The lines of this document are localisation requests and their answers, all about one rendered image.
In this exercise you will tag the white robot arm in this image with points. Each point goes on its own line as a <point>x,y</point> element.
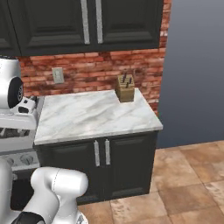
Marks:
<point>55,186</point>

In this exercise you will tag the black wall cupboard door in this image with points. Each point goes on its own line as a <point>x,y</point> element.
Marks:
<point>49,26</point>
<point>131,23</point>
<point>7,26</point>

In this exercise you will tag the black base cupboard door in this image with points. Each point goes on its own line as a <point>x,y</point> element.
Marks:
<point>70,172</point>
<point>131,166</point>

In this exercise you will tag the grey stove knob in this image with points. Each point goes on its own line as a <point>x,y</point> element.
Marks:
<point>10,162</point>
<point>27,159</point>

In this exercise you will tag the white stove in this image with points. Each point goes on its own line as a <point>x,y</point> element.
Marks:
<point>17,144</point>

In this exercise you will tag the wooden knife block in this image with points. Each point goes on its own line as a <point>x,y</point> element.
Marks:
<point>126,92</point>

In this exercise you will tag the grey wall outlet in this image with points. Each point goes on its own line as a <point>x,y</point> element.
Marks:
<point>58,75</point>

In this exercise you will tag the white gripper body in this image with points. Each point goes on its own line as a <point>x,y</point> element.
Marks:
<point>20,121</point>

